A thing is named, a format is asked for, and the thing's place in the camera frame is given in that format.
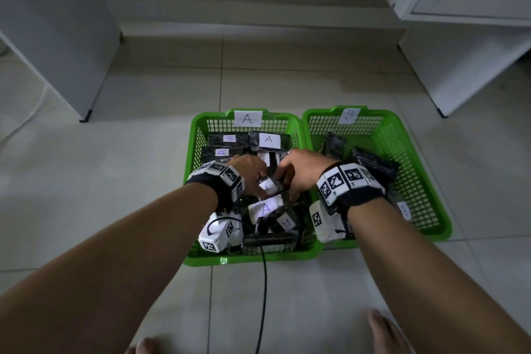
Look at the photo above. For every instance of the small shiny black packet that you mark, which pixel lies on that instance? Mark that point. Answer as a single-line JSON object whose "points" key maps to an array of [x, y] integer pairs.
{"points": [[333, 145]]}

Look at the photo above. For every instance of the person's left foot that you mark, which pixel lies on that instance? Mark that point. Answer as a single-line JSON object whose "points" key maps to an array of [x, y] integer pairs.
{"points": [[146, 346]]}

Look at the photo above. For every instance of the small white paper basket label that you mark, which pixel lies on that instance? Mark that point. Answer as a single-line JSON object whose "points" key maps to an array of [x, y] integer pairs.
{"points": [[349, 115]]}

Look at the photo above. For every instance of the person's foot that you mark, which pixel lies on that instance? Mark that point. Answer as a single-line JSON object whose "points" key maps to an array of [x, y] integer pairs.
{"points": [[146, 346], [388, 335]]}

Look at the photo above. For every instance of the person's right hand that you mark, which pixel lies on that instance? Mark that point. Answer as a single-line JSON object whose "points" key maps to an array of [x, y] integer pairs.
{"points": [[305, 169]]}

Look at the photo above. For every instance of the small black packet white label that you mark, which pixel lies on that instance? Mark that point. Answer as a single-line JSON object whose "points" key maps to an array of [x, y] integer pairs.
{"points": [[270, 185]]}

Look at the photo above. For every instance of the person's left forearm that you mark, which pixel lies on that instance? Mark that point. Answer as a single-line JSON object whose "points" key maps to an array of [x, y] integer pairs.
{"points": [[103, 275]]}

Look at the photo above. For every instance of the white cabinet with plain side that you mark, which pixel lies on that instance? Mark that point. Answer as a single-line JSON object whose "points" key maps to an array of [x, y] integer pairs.
{"points": [[54, 22]]}

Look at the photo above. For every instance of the black right wristband with markers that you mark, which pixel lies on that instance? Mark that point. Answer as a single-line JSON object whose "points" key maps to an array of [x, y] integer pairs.
{"points": [[348, 183]]}

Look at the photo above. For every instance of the green plastic basket with packets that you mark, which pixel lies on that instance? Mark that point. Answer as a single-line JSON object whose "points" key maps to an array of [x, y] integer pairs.
{"points": [[215, 259]]}

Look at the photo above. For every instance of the person's left fingers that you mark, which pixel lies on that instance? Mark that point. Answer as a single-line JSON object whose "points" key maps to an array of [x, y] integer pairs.
{"points": [[261, 183]]}

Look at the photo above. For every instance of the person's right foot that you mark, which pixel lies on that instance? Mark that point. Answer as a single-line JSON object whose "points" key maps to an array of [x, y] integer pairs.
{"points": [[388, 335]]}

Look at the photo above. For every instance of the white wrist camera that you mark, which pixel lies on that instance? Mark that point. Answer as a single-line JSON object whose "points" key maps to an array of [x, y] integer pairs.
{"points": [[325, 223], [218, 233]]}

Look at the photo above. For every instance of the white cabinet with doors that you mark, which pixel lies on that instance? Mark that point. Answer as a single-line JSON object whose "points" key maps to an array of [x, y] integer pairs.
{"points": [[464, 22]]}

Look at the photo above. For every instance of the black wristband with markers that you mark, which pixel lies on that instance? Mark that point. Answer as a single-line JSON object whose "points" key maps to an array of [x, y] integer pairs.
{"points": [[348, 183], [226, 177]]}

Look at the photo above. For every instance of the person's right forearm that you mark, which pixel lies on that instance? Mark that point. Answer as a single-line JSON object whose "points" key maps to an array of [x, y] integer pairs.
{"points": [[423, 283]]}

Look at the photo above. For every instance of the person's right fingers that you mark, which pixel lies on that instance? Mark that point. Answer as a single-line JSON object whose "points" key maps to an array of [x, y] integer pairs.
{"points": [[288, 183]]}

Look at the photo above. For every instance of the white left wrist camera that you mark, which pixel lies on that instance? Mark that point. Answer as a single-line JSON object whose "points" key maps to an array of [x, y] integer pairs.
{"points": [[218, 233]]}

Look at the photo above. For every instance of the person's left hand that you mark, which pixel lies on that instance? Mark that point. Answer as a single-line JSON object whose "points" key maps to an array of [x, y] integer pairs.
{"points": [[249, 171]]}

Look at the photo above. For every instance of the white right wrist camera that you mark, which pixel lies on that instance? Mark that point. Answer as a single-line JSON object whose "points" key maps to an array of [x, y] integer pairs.
{"points": [[325, 223]]}

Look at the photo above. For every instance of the black left wristband with markers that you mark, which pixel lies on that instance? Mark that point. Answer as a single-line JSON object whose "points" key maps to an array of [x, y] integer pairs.
{"points": [[226, 177]]}

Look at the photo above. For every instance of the long shiny black packet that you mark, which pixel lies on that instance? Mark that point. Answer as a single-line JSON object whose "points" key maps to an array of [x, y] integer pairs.
{"points": [[375, 165]]}

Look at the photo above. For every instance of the green plastic basket nearly empty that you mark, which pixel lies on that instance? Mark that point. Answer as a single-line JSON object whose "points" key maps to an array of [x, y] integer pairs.
{"points": [[419, 183]]}

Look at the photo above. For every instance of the pile of black labelled packets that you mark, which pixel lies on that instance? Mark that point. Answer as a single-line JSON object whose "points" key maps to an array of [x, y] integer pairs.
{"points": [[269, 141]]}

